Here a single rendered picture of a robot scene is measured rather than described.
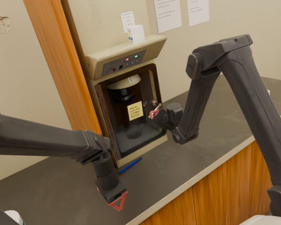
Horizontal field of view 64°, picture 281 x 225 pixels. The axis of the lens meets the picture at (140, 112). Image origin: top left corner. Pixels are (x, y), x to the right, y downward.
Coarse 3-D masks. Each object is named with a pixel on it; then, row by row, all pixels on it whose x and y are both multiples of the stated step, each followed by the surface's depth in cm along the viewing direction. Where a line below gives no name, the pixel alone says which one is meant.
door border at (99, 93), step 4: (100, 88) 94; (96, 92) 93; (100, 92) 94; (100, 96) 95; (100, 100) 95; (104, 100) 96; (100, 104) 95; (104, 104) 97; (104, 108) 97; (104, 112) 98; (104, 116) 98; (108, 116) 100; (108, 120) 100; (108, 124) 101; (108, 128) 101; (112, 128) 103; (112, 132) 103; (112, 136) 104; (112, 140) 105; (112, 144) 105; (116, 144) 106; (116, 148) 107; (116, 152) 108; (116, 156) 108; (120, 156) 110
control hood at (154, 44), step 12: (156, 36) 94; (108, 48) 91; (120, 48) 86; (132, 48) 85; (144, 48) 89; (156, 48) 94; (96, 60) 79; (108, 60) 82; (144, 60) 98; (96, 72) 85
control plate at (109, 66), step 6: (132, 54) 88; (138, 54) 90; (144, 54) 93; (120, 60) 87; (126, 60) 89; (132, 60) 92; (138, 60) 95; (108, 66) 86; (114, 66) 88; (126, 66) 93; (108, 72) 90
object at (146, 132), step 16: (112, 80) 96; (128, 80) 100; (144, 80) 104; (112, 96) 98; (128, 96) 102; (144, 96) 107; (160, 96) 112; (112, 112) 100; (144, 112) 110; (128, 128) 108; (144, 128) 113; (160, 128) 119; (128, 144) 110; (144, 144) 116
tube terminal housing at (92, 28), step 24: (72, 0) 79; (96, 0) 84; (120, 0) 88; (144, 0) 94; (72, 24) 84; (96, 24) 86; (120, 24) 91; (144, 24) 97; (96, 48) 89; (120, 72) 98; (96, 96) 95
